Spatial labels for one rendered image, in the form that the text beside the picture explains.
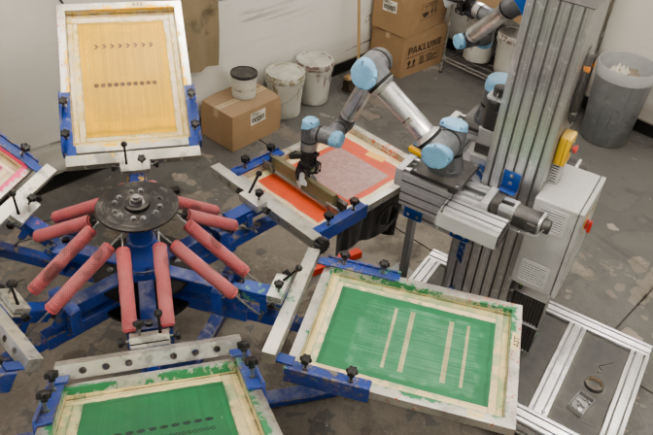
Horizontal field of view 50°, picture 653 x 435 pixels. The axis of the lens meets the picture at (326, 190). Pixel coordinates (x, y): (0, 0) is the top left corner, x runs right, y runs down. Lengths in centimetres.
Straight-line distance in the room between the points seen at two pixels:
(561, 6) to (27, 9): 297
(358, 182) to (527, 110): 92
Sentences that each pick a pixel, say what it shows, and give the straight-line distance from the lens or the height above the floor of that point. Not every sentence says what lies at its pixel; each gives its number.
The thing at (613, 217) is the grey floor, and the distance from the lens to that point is 526.
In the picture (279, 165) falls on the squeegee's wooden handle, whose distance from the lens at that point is 329.
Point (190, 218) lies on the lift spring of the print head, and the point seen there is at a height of 121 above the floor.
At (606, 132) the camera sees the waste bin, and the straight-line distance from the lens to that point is 596.
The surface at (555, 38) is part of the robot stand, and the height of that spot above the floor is 189.
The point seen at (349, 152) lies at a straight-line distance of 356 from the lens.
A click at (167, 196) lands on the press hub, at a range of 265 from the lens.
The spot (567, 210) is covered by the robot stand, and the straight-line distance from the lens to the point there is 299.
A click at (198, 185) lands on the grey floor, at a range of 491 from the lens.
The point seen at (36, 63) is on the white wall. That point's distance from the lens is 459.
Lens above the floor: 290
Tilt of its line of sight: 36 degrees down
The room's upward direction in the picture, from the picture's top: 5 degrees clockwise
